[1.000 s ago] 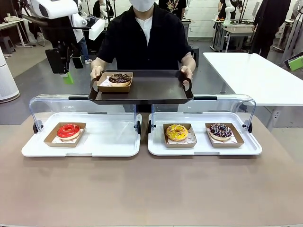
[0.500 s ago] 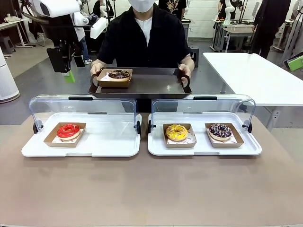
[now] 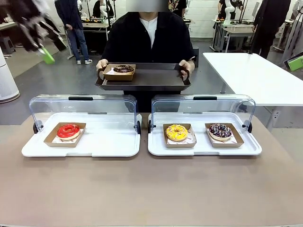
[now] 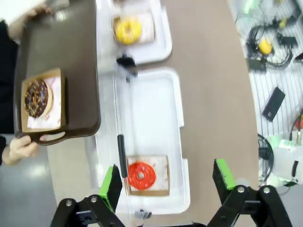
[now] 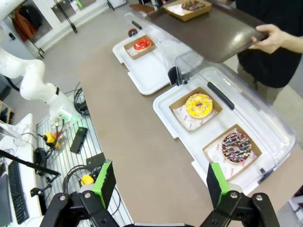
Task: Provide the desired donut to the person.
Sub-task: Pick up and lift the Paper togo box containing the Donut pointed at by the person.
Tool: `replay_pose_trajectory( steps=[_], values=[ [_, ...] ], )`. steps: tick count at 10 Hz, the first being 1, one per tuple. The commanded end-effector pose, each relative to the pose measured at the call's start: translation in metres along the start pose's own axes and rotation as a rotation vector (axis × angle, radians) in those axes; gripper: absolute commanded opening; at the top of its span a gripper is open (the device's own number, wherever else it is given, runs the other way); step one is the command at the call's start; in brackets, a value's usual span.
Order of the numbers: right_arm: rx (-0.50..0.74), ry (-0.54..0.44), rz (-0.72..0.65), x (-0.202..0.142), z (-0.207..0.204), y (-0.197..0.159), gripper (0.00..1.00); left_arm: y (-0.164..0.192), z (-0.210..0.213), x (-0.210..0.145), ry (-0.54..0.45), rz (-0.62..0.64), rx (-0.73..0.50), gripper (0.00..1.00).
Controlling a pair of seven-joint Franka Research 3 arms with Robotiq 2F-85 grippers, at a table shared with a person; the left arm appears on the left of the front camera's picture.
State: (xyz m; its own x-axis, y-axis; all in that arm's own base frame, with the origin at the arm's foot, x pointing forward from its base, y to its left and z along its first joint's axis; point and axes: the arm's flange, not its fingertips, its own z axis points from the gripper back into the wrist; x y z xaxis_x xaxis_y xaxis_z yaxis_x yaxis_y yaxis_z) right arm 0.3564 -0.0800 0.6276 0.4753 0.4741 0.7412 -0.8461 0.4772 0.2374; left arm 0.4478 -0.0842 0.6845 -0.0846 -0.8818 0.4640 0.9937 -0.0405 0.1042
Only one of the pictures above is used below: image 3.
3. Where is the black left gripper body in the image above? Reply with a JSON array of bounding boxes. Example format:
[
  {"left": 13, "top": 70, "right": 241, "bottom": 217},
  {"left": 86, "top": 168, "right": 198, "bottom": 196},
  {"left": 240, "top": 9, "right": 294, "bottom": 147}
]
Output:
[{"left": 7, "top": 0, "right": 52, "bottom": 52}]

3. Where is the chocolate donut with gold sprinkles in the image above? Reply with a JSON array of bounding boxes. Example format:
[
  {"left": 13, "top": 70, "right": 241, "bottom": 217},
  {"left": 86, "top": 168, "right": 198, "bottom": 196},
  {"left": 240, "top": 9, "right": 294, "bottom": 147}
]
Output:
[{"left": 113, "top": 65, "right": 135, "bottom": 73}]

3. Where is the cardboard box of chocolate donut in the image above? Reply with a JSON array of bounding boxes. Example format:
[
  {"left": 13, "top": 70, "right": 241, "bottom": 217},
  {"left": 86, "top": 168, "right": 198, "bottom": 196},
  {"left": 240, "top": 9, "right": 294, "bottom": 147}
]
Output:
[{"left": 103, "top": 63, "right": 136, "bottom": 81}]

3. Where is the paper liner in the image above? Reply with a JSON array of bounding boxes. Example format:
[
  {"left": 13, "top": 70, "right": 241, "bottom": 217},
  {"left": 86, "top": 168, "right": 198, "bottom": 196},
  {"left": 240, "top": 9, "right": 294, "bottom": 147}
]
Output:
[
  {"left": 167, "top": 129, "right": 196, "bottom": 145},
  {"left": 208, "top": 132, "right": 238, "bottom": 144},
  {"left": 51, "top": 129, "right": 85, "bottom": 144}
]

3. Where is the dark brown serving tray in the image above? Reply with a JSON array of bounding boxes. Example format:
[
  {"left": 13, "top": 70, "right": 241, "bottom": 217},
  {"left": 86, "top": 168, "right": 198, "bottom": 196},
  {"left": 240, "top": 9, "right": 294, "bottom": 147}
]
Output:
[{"left": 95, "top": 62, "right": 191, "bottom": 91}]

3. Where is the cardboard box of purple donut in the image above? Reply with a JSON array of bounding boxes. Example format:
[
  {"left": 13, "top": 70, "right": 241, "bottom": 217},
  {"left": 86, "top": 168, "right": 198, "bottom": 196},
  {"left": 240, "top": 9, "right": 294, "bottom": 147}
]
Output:
[{"left": 205, "top": 122, "right": 244, "bottom": 148}]

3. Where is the purple chocolate sprinkled donut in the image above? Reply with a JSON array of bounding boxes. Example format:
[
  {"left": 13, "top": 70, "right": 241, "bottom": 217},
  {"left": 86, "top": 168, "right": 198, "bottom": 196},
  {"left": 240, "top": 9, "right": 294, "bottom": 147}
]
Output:
[{"left": 209, "top": 122, "right": 232, "bottom": 141}]

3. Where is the person in black jacket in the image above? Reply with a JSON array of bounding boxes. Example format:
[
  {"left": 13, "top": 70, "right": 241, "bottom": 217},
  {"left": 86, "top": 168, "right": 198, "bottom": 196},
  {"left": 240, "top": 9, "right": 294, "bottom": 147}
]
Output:
[{"left": 101, "top": 0, "right": 197, "bottom": 113}]

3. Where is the red glazed donut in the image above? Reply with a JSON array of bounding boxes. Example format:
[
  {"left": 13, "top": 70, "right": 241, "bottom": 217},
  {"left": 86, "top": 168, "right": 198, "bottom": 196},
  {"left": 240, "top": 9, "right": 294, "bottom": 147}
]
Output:
[{"left": 56, "top": 123, "right": 80, "bottom": 140}]

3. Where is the cardboard box of red donut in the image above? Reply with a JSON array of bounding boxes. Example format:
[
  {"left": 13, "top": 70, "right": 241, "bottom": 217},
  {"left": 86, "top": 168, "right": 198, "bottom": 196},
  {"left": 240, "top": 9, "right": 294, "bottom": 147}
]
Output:
[{"left": 44, "top": 122, "right": 87, "bottom": 148}]

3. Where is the paper liner under red donut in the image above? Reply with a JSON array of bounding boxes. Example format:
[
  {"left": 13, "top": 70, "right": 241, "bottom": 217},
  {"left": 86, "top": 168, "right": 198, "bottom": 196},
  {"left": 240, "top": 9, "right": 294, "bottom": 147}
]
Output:
[{"left": 51, "top": 129, "right": 85, "bottom": 144}]

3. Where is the paper liner under yellow donut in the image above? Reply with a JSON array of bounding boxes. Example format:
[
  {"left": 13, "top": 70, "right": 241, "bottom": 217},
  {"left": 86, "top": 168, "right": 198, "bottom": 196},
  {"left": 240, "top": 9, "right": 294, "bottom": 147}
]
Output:
[{"left": 167, "top": 129, "right": 196, "bottom": 145}]

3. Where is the yellow sprinkled donut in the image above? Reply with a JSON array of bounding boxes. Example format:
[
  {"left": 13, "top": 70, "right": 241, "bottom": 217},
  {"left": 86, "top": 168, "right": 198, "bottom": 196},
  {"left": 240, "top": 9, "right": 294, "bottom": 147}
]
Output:
[{"left": 166, "top": 124, "right": 189, "bottom": 142}]

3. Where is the cardboard box of yellow donut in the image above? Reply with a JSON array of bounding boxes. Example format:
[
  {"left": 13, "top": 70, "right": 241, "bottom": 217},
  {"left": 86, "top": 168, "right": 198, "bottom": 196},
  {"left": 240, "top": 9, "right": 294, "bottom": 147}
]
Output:
[{"left": 162, "top": 123, "right": 197, "bottom": 149}]

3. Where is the person's right hand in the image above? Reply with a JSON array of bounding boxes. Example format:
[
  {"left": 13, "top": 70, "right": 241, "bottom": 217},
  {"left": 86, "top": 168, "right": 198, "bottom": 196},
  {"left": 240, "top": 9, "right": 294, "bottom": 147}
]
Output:
[{"left": 96, "top": 59, "right": 109, "bottom": 71}]

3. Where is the person's left hand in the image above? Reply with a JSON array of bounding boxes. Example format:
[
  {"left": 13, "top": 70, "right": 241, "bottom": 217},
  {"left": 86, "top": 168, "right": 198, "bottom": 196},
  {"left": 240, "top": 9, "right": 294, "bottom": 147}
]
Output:
[{"left": 179, "top": 60, "right": 195, "bottom": 78}]

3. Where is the bystander in blue jeans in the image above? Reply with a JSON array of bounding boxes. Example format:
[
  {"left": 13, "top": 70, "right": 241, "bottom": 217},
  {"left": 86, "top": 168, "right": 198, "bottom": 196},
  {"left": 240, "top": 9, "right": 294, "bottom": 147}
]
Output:
[{"left": 54, "top": 0, "right": 93, "bottom": 65}]

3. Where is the white office desk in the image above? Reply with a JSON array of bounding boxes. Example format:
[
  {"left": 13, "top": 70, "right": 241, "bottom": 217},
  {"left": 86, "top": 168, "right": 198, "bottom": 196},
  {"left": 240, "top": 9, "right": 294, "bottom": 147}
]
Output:
[{"left": 0, "top": 21, "right": 18, "bottom": 31}]

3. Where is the grey plastic stool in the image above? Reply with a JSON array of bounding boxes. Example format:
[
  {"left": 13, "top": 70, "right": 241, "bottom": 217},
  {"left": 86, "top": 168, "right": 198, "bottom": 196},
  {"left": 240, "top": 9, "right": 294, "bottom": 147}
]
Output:
[{"left": 0, "top": 36, "right": 16, "bottom": 54}]

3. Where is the workbench with black panel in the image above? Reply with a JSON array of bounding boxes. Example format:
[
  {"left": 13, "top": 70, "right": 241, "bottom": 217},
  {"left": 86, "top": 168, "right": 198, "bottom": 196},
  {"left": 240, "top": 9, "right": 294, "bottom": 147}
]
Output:
[{"left": 63, "top": 21, "right": 112, "bottom": 60}]

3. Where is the white air purifier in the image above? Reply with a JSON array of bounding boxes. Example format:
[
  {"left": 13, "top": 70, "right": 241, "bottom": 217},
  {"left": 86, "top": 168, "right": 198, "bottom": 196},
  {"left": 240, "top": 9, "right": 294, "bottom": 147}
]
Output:
[{"left": 0, "top": 44, "right": 20, "bottom": 104}]

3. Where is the white side table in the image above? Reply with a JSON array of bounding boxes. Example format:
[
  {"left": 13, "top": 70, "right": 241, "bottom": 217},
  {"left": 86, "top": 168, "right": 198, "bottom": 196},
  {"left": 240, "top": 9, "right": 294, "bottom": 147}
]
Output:
[{"left": 203, "top": 52, "right": 303, "bottom": 130}]

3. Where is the bystander in black suit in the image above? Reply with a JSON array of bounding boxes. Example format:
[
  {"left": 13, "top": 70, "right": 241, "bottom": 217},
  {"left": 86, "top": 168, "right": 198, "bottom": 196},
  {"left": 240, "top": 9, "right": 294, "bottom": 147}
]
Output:
[{"left": 250, "top": 0, "right": 291, "bottom": 60}]

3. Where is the clear plastic display lid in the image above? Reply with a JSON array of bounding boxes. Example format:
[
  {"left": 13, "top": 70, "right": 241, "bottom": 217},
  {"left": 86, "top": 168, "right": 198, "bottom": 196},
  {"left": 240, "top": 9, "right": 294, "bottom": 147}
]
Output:
[
  {"left": 148, "top": 94, "right": 256, "bottom": 133},
  {"left": 28, "top": 94, "right": 142, "bottom": 134}
]

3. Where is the white workbench with robot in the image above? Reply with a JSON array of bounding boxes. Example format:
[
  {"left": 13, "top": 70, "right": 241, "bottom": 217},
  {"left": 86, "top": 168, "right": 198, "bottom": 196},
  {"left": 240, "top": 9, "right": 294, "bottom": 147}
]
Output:
[{"left": 212, "top": 18, "right": 258, "bottom": 53}]

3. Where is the bystander beside background robot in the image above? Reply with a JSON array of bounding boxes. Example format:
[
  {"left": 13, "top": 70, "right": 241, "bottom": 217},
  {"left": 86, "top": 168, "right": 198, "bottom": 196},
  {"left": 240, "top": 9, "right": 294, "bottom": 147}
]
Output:
[{"left": 217, "top": 0, "right": 232, "bottom": 21}]

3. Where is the white display tray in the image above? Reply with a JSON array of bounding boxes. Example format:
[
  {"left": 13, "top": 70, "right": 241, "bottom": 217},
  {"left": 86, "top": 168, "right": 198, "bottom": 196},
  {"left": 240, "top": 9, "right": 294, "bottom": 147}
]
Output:
[
  {"left": 21, "top": 112, "right": 143, "bottom": 158},
  {"left": 148, "top": 112, "right": 263, "bottom": 157}
]

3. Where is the bystander in printed black shirt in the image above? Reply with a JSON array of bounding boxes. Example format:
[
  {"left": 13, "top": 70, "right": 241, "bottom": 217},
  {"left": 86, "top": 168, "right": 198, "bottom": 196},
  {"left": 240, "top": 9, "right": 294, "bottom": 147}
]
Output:
[{"left": 168, "top": 0, "right": 187, "bottom": 18}]

